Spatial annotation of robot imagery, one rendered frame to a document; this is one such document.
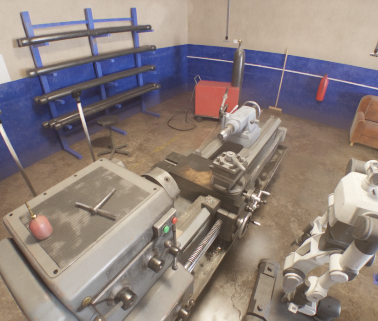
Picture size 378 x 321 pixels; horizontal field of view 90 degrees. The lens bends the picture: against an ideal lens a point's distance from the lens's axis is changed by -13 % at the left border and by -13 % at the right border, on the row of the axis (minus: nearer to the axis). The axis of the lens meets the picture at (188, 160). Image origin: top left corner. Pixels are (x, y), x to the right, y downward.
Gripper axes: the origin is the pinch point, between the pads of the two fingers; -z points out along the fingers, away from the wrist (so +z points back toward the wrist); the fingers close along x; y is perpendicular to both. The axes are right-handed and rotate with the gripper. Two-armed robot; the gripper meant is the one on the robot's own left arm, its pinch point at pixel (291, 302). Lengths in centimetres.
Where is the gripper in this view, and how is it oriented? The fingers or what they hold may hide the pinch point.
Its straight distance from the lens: 160.2
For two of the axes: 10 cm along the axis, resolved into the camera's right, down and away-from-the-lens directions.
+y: -4.5, 5.1, -7.3
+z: 1.8, -7.5, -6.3
